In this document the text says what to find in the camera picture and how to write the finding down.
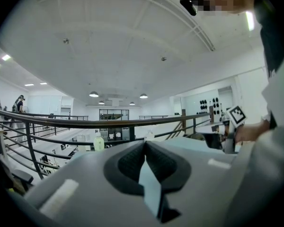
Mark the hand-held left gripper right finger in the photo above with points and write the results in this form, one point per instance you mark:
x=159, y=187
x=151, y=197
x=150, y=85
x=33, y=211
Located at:
x=198, y=176

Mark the person's black printed top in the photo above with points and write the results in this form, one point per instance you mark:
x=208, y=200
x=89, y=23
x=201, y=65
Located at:
x=274, y=27

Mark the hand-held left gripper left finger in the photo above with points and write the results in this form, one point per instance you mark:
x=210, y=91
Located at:
x=85, y=185

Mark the black head-mounted camera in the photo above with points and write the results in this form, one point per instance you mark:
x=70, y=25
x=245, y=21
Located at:
x=189, y=5

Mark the white water bottle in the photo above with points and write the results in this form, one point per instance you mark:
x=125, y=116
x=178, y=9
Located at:
x=149, y=136

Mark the small ceiling detector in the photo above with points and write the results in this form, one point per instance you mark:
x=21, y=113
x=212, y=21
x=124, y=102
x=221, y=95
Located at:
x=164, y=58
x=65, y=41

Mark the long ceiling light tube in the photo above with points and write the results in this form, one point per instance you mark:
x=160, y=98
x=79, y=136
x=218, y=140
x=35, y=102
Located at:
x=250, y=20

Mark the pale green drink bottle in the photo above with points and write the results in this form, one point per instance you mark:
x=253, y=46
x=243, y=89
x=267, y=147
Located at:
x=98, y=142

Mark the black mesh office chair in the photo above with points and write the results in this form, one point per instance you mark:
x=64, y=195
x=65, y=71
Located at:
x=22, y=176

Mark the black metal railing wooden handrail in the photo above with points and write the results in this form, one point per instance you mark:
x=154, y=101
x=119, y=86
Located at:
x=85, y=124

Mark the round pendant ceiling lamp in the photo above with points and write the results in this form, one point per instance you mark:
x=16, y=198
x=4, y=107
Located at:
x=143, y=95
x=132, y=103
x=101, y=102
x=94, y=94

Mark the group of black wall-hung devices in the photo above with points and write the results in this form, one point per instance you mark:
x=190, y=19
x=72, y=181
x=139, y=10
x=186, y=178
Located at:
x=207, y=105

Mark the white ceiling conduit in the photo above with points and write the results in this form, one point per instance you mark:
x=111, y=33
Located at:
x=156, y=1

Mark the black balcony railing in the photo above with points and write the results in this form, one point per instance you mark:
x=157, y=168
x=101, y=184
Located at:
x=61, y=116
x=153, y=116

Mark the person's right forearm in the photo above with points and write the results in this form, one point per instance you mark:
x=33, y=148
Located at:
x=251, y=131

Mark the black-framed glass partition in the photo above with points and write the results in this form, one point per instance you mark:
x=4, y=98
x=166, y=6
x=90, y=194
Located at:
x=113, y=114

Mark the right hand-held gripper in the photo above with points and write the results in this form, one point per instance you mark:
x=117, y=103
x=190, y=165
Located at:
x=236, y=116

